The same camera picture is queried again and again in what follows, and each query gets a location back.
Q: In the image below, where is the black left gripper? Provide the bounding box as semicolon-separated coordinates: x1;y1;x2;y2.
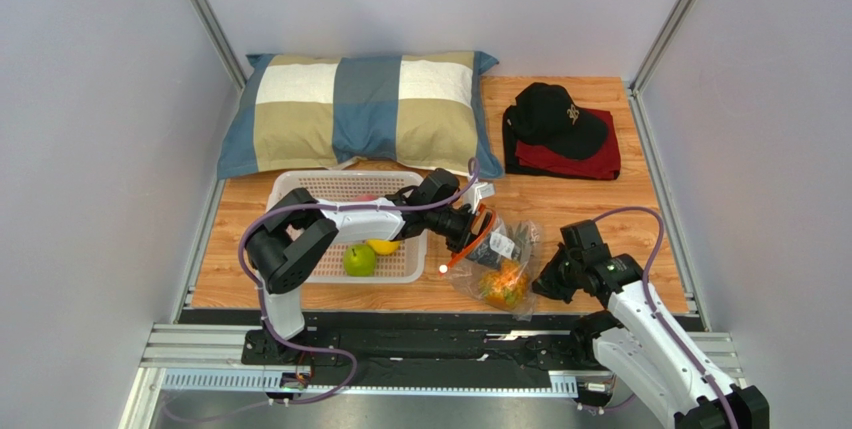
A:
427;207;502;274

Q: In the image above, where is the clear zip top bag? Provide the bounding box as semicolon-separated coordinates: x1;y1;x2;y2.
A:
439;205;542;321

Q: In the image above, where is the orange fake pineapple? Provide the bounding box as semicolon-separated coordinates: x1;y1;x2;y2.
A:
479;220;541;320

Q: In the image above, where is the yellow fake orange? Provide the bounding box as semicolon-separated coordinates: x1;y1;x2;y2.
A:
366;239;401;256

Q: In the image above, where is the green fake apple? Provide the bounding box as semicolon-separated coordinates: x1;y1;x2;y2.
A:
342;243;377;277

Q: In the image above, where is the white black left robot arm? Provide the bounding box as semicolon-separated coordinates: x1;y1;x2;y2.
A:
237;169;495;341

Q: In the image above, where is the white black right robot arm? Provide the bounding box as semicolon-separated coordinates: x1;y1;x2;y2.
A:
533;220;770;428

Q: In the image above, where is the white perforated plastic basket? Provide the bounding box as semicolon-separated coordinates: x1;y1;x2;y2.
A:
266;170;427;284

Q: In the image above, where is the folded dark red cloth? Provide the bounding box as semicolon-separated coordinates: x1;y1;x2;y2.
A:
502;109;622;181

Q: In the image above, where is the checkered blue beige pillow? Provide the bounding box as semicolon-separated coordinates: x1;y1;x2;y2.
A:
217;51;505;179

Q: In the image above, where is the black baseball cap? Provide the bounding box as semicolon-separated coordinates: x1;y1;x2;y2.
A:
504;82;609;160

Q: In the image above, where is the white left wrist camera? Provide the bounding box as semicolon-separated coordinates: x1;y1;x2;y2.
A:
462;182;496;211

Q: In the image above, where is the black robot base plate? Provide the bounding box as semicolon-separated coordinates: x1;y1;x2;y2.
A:
177;309;602;389

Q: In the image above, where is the aluminium frame rail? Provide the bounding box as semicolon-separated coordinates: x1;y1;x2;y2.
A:
119;331;760;429

